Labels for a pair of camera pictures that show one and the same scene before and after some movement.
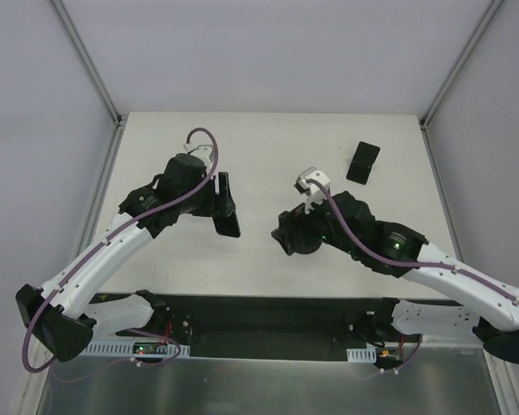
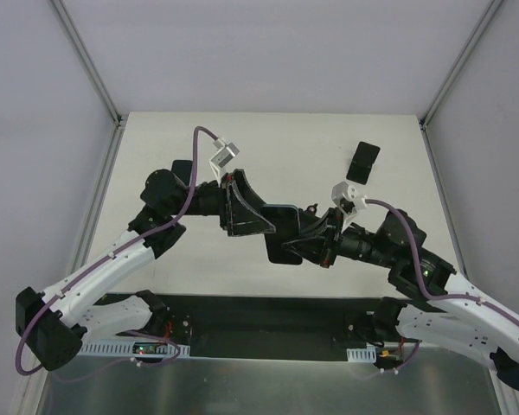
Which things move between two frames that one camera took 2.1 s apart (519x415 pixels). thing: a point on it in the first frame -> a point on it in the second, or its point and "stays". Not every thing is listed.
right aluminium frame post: (449, 79) stays
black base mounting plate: (279, 327) stays
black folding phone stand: (362, 162) stays
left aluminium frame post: (87, 63) stays
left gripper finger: (224, 201) -> (240, 177)
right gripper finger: (278, 235) -> (310, 248)
